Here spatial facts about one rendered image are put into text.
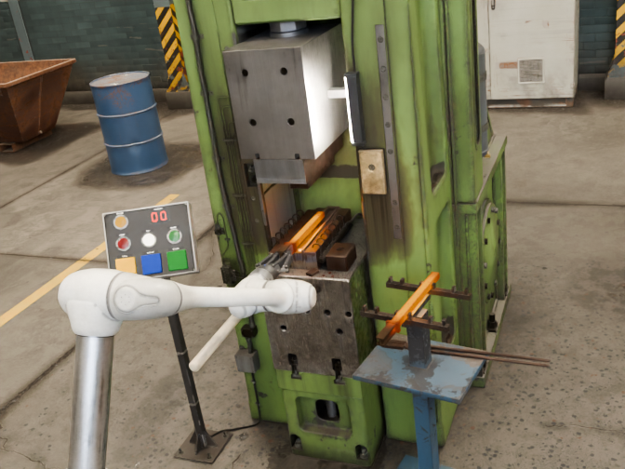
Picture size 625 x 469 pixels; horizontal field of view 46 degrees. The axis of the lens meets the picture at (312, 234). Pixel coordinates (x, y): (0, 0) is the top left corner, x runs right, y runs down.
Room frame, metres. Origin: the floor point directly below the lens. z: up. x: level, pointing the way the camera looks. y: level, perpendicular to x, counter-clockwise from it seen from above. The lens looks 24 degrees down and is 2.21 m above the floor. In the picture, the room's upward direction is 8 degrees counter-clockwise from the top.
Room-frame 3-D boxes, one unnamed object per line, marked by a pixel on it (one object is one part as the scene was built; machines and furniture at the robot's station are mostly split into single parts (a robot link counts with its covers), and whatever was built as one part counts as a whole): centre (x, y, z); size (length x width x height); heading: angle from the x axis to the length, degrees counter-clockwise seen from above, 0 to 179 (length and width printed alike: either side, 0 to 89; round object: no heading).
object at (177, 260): (2.61, 0.53, 1.01); 0.07 x 0.05 x 0.07; 91
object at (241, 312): (2.17, 0.23, 1.04); 0.16 x 0.13 x 0.11; 156
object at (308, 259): (2.77, 0.00, 0.96); 0.42 x 0.20 x 0.09; 156
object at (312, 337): (2.76, -0.05, 0.69); 0.56 x 0.38 x 0.45; 156
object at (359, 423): (2.76, -0.05, 0.23); 0.55 x 0.37 x 0.47; 156
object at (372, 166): (2.57, -0.25, 1.27); 0.09 x 0.02 x 0.17; 66
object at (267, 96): (2.75, -0.04, 1.56); 0.42 x 0.39 x 0.40; 156
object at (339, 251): (2.56, -0.10, 0.95); 0.12 x 0.08 x 0.06; 156
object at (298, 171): (2.77, 0.00, 1.32); 0.42 x 0.20 x 0.10; 156
